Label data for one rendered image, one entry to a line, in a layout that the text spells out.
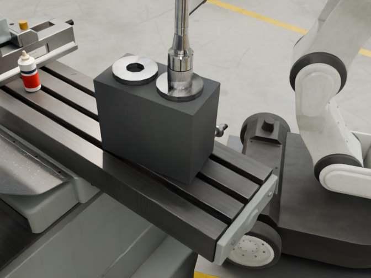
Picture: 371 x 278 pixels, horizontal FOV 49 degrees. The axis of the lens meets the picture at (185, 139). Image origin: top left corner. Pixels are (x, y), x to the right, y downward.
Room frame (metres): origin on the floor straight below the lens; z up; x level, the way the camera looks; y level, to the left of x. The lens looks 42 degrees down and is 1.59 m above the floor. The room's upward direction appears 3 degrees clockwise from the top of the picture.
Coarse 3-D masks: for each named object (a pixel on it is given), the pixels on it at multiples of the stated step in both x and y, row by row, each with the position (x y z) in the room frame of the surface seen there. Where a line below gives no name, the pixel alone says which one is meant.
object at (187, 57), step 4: (172, 48) 0.65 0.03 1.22; (168, 52) 0.63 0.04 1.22; (172, 52) 0.63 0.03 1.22; (188, 52) 0.64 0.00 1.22; (192, 52) 0.64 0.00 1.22; (168, 56) 0.63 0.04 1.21; (172, 56) 0.62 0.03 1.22; (176, 56) 0.62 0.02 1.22; (180, 56) 0.62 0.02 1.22; (184, 56) 0.62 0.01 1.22; (188, 56) 0.62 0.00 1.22; (192, 56) 0.63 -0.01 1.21; (172, 60) 0.62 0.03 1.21; (176, 60) 0.62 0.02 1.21; (180, 60) 0.62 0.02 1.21; (184, 60) 0.62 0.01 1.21; (188, 60) 0.62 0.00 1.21
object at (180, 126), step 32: (128, 64) 0.69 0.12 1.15; (160, 64) 0.72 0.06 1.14; (96, 96) 0.65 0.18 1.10; (128, 96) 0.62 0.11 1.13; (160, 96) 0.61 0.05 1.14; (192, 96) 0.60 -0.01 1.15; (128, 128) 0.62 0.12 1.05; (160, 128) 0.59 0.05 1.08; (192, 128) 0.56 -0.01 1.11; (160, 160) 0.59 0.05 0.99; (192, 160) 0.57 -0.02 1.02
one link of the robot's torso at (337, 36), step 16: (336, 0) 1.01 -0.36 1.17; (352, 0) 0.89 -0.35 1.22; (368, 0) 0.88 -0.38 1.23; (320, 16) 1.01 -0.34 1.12; (336, 16) 0.92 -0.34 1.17; (352, 16) 0.91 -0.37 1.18; (368, 16) 0.89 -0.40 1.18; (320, 32) 0.92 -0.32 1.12; (336, 32) 0.92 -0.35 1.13; (352, 32) 0.91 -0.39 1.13; (368, 32) 0.90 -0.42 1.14; (304, 48) 0.95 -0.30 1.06; (320, 48) 0.92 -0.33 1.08; (336, 48) 0.91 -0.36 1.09; (352, 48) 0.91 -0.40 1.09; (304, 64) 0.91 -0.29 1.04; (336, 64) 0.89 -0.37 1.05
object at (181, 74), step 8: (168, 64) 0.63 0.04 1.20; (176, 64) 0.62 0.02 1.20; (184, 64) 0.62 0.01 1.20; (192, 64) 0.63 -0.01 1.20; (168, 72) 0.63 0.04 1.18; (176, 72) 0.62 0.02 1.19; (184, 72) 0.62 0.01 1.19; (192, 72) 0.63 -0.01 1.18; (168, 80) 0.63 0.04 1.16; (176, 80) 0.62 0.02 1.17; (184, 80) 0.62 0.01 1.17; (176, 88) 0.62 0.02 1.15; (184, 88) 0.62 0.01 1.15
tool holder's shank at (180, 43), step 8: (176, 0) 0.63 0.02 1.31; (184, 0) 0.63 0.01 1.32; (176, 8) 0.63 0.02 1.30; (184, 8) 0.63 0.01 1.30; (176, 16) 0.63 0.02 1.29; (184, 16) 0.63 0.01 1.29; (176, 24) 0.63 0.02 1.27; (184, 24) 0.63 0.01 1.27; (176, 32) 0.63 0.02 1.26; (184, 32) 0.63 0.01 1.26; (176, 40) 0.63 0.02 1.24; (184, 40) 0.63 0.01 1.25; (176, 48) 0.63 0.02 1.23; (184, 48) 0.63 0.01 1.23
